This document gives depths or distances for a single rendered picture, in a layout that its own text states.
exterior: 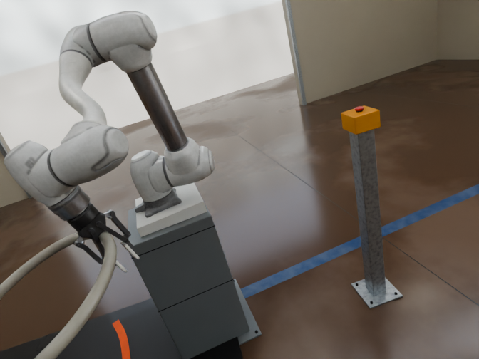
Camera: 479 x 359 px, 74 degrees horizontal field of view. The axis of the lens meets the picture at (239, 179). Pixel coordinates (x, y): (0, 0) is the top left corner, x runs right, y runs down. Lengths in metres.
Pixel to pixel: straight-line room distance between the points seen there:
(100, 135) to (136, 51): 0.50
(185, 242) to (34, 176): 0.84
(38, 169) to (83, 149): 0.13
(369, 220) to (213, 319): 0.96
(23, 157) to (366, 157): 1.29
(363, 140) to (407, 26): 5.98
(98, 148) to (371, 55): 6.44
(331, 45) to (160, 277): 5.48
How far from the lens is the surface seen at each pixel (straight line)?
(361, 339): 1.91
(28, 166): 0.88
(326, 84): 6.41
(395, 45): 7.28
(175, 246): 1.54
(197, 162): 1.43
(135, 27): 1.20
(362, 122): 1.48
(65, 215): 0.93
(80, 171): 0.80
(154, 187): 1.52
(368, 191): 1.65
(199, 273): 1.65
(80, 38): 1.26
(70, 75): 1.16
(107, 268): 0.84
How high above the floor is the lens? 1.53
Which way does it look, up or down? 24 degrees down
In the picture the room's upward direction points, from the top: 16 degrees counter-clockwise
